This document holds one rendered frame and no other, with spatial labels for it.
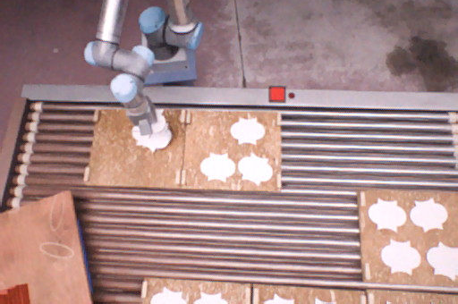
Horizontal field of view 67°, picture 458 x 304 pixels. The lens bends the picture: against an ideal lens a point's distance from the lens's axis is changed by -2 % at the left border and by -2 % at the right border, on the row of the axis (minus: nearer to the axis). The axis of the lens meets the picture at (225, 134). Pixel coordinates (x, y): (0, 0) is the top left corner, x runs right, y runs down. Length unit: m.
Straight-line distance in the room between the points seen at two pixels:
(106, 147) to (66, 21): 1.87
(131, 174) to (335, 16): 2.11
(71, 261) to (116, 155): 0.46
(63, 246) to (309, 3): 2.48
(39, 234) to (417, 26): 2.87
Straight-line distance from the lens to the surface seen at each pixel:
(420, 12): 3.28
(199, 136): 1.52
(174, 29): 1.45
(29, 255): 1.56
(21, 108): 1.86
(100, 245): 1.57
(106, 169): 1.59
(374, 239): 1.52
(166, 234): 1.49
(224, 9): 3.02
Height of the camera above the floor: 2.37
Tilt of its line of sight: 71 degrees down
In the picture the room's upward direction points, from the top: 10 degrees counter-clockwise
